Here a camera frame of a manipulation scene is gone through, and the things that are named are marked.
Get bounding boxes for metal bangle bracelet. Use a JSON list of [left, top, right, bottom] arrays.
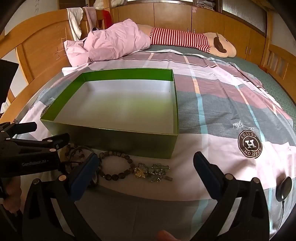
[[64, 143, 95, 173]]

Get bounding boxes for dark brown bead bracelet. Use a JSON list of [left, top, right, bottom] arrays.
[[97, 151, 137, 182]]

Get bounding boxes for green jade charm jewelry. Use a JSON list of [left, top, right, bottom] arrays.
[[133, 163, 173, 183]]

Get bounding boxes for left hand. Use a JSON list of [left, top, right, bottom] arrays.
[[3, 176, 22, 213]]

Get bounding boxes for black round sensor puck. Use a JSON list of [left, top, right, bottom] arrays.
[[275, 176, 292, 202]]

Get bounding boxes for green cardboard box tray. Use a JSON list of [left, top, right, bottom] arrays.
[[41, 68, 179, 159]]

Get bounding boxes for wooden bed headboard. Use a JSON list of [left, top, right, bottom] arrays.
[[0, 9, 91, 123]]

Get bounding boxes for plaid patchwork bed sheet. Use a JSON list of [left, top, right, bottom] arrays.
[[17, 50, 295, 240]]

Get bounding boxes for pink crumpled pillow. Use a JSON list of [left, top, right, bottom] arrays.
[[64, 19, 151, 67]]

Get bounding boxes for white cloth on headboard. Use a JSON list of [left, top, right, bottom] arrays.
[[67, 8, 83, 41]]

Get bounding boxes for red cloth on chair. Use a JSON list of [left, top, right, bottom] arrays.
[[102, 10, 113, 29]]

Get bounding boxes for pink towel on headboard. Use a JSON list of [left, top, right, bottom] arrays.
[[83, 6, 97, 32]]

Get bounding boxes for wooden bed footboard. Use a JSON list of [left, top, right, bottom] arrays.
[[261, 44, 296, 103]]

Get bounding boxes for striped plush dog toy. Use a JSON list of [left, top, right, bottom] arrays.
[[138, 25, 237, 58]]

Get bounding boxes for wooden wall cabinets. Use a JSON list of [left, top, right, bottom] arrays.
[[111, 1, 266, 65]]

